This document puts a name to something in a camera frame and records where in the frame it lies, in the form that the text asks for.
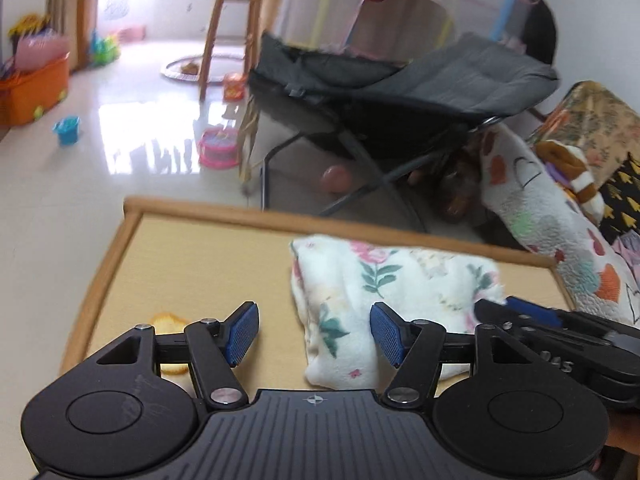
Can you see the dried fruit slice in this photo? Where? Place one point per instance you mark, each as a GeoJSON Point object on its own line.
{"type": "Point", "coordinates": [170, 321]}

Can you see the small brown toy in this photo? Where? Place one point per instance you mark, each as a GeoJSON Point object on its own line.
{"type": "Point", "coordinates": [190, 67]}

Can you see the yellow toy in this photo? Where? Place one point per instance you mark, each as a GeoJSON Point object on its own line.
{"type": "Point", "coordinates": [30, 25]}

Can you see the brown white plush toy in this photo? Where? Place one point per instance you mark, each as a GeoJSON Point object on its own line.
{"type": "Point", "coordinates": [570, 165]}

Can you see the heart print quilted blanket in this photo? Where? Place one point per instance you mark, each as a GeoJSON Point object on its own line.
{"type": "Point", "coordinates": [540, 220]}

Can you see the lilac cloth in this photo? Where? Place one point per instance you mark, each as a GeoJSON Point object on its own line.
{"type": "Point", "coordinates": [627, 255]}

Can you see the beige curtain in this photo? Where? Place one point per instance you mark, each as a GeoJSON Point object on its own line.
{"type": "Point", "coordinates": [70, 5]}

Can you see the brown glass jar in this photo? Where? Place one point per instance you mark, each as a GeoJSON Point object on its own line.
{"type": "Point", "coordinates": [457, 195]}

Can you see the white hula hoop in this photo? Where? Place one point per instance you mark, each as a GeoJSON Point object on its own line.
{"type": "Point", "coordinates": [167, 72]}

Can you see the tan straw broom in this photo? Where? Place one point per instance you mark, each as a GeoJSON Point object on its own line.
{"type": "Point", "coordinates": [248, 145]}

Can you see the pink toy drum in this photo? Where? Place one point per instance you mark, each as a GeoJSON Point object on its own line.
{"type": "Point", "coordinates": [218, 147]}

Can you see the orange wheeled storage bin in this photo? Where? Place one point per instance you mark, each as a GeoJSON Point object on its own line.
{"type": "Point", "coordinates": [32, 92]}

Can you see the black hanging cloth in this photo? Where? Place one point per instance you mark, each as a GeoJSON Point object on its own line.
{"type": "Point", "coordinates": [537, 25]}

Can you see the pink ball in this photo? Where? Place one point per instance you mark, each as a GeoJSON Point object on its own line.
{"type": "Point", "coordinates": [336, 178]}

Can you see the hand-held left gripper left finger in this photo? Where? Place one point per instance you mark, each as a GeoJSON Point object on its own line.
{"type": "Point", "coordinates": [245, 332]}

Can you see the small blue bucket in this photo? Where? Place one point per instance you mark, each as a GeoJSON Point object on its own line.
{"type": "Point", "coordinates": [66, 130]}

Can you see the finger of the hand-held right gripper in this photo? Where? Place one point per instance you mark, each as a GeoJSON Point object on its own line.
{"type": "Point", "coordinates": [535, 312]}
{"type": "Point", "coordinates": [500, 315]}

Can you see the person's right hand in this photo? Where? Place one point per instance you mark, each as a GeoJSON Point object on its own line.
{"type": "Point", "coordinates": [625, 430]}

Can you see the pink step box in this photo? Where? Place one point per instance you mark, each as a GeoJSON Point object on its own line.
{"type": "Point", "coordinates": [131, 34]}

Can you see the grey folding recliner chair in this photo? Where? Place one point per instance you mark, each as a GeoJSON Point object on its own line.
{"type": "Point", "coordinates": [400, 95]}

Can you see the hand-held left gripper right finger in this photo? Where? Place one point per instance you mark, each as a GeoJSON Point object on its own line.
{"type": "Point", "coordinates": [387, 335]}

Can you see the small orange bucket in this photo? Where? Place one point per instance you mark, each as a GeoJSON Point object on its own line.
{"type": "Point", "coordinates": [233, 86]}

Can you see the black yellow patterned pillow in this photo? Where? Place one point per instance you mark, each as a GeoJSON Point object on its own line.
{"type": "Point", "coordinates": [620, 195]}

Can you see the white floral baby garment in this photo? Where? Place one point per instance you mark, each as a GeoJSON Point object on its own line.
{"type": "Point", "coordinates": [350, 285]}

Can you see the tall wooden stool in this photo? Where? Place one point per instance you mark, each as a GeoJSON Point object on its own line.
{"type": "Point", "coordinates": [235, 25]}

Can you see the purple toy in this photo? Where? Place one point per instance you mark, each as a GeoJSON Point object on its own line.
{"type": "Point", "coordinates": [557, 175]}

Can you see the white chart poster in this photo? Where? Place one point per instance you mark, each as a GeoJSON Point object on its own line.
{"type": "Point", "coordinates": [117, 2]}

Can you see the pink plastic basket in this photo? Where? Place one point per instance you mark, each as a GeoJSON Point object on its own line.
{"type": "Point", "coordinates": [40, 50]}

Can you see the green toy bowling pins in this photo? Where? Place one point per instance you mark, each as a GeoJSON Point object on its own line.
{"type": "Point", "coordinates": [104, 50]}

